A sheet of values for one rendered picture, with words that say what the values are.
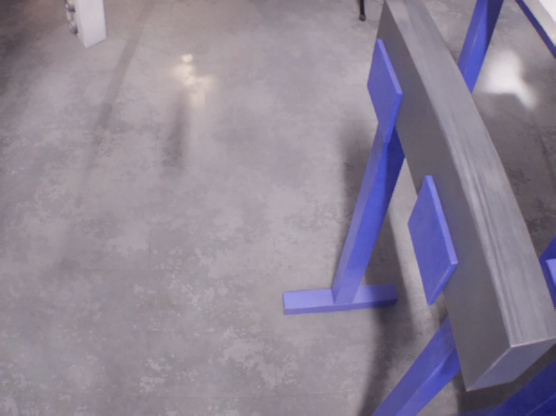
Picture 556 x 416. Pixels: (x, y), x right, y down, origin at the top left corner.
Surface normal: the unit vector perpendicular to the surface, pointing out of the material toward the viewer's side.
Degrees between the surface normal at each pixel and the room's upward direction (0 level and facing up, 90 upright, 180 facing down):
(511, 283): 0
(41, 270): 0
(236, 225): 0
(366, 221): 90
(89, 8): 90
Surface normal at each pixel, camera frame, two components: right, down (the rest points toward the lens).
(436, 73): 0.07, -0.63
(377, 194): 0.11, 0.78
